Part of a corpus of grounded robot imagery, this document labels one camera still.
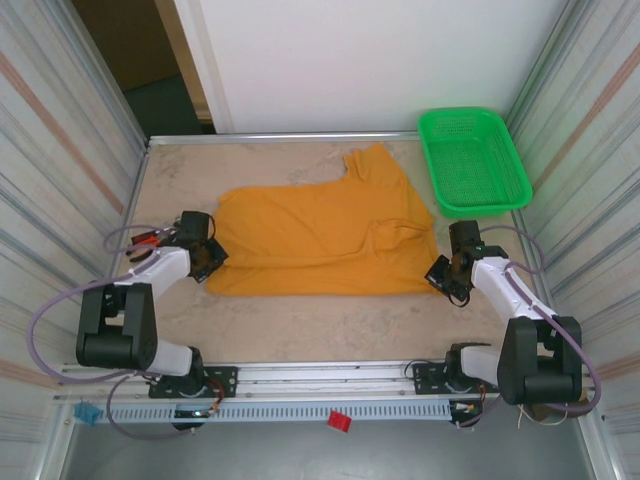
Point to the green plastic basket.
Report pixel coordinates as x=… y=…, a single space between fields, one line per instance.
x=470 y=165

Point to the yellow t-shirt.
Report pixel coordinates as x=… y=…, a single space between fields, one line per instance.
x=310 y=240

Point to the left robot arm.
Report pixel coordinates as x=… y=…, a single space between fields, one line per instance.
x=115 y=330

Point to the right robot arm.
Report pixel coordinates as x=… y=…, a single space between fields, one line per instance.
x=540 y=365

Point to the brown wooden door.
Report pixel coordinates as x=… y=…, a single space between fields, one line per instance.
x=125 y=40

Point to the blue plastic clip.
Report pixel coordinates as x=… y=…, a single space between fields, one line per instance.
x=86 y=414

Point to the red plastic block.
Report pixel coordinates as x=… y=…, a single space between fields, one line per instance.
x=340 y=421

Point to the aluminium table edge frame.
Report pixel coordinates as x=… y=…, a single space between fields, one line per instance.
x=300 y=135

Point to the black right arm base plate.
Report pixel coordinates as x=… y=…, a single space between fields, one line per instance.
x=425 y=377

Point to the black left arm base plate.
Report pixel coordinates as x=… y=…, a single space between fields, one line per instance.
x=225 y=382

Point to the aluminium mounting rail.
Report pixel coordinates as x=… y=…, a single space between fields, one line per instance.
x=320 y=380

